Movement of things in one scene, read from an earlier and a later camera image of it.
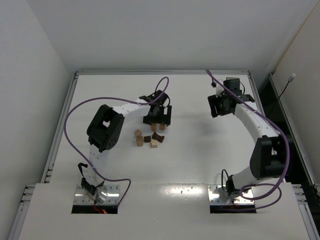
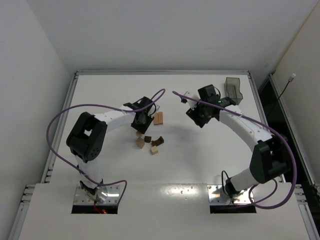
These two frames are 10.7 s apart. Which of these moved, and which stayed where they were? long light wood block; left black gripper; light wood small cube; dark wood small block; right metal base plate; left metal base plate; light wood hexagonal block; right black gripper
Moved: light wood small cube; left black gripper; right black gripper; long light wood block
Stayed: dark wood small block; right metal base plate; left metal base plate; light wood hexagonal block
